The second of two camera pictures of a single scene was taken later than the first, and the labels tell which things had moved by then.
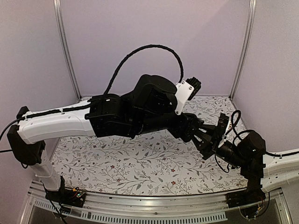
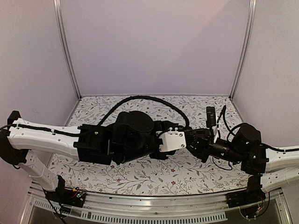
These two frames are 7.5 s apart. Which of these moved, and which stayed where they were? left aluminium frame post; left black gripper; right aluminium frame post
Moved: left black gripper
Stayed: right aluminium frame post; left aluminium frame post
